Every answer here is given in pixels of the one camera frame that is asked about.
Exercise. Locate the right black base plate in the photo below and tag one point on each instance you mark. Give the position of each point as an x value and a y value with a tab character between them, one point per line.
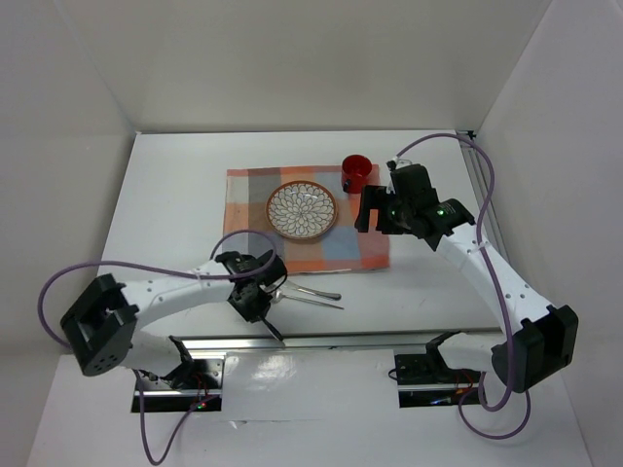
422	369

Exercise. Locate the silver table knife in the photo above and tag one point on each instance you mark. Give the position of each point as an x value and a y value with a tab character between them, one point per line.
313	292

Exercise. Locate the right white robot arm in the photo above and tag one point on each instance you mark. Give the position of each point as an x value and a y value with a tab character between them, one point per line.
537	339

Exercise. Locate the red mug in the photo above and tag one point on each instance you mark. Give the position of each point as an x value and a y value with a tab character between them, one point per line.
356	170

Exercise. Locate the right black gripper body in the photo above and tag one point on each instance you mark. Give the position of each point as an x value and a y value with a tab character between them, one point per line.
398	212

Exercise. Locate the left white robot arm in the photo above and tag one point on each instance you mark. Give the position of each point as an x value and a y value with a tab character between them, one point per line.
105	327

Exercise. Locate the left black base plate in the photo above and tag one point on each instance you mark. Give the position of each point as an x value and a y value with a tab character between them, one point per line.
209	372

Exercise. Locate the silver spoon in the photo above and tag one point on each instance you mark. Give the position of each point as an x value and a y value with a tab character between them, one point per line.
278	296

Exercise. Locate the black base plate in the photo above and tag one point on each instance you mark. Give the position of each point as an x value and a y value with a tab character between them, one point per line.
209	372
422	369

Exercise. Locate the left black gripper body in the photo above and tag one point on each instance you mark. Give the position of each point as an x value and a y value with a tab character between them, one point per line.
253	305

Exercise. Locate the aluminium frame rail front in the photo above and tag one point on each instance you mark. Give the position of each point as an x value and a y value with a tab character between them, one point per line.
313	341

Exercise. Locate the silver fork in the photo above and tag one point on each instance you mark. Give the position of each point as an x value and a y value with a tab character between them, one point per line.
274	330

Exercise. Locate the floral patterned ceramic plate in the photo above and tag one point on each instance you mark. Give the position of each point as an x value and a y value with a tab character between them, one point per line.
301	210

